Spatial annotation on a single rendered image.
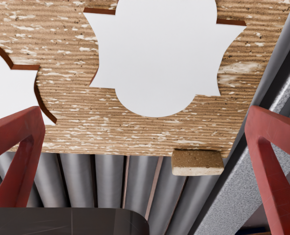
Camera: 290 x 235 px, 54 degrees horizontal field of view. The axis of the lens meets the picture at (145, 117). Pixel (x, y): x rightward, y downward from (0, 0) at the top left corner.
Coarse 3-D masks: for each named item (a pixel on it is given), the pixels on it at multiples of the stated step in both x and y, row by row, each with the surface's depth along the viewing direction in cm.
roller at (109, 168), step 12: (96, 156) 39; (108, 156) 38; (120, 156) 39; (96, 168) 42; (108, 168) 40; (120, 168) 42; (108, 180) 42; (120, 180) 45; (108, 192) 45; (120, 192) 48; (108, 204) 48; (120, 204) 53
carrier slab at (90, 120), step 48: (0, 0) 21; (48, 0) 21; (96, 0) 21; (240, 0) 20; (288, 0) 20; (48, 48) 24; (96, 48) 24; (240, 48) 23; (48, 96) 28; (96, 96) 28; (240, 96) 27; (48, 144) 33; (96, 144) 33; (144, 144) 33; (192, 144) 33
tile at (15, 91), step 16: (0, 48) 24; (0, 64) 24; (16, 64) 25; (0, 80) 25; (16, 80) 25; (32, 80) 25; (0, 96) 26; (16, 96) 26; (32, 96) 26; (0, 112) 28; (48, 112) 29
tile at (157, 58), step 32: (128, 0) 20; (160, 0) 20; (192, 0) 19; (96, 32) 21; (128, 32) 21; (160, 32) 21; (192, 32) 21; (224, 32) 21; (128, 64) 24; (160, 64) 24; (192, 64) 23; (128, 96) 26; (160, 96) 26; (192, 96) 26
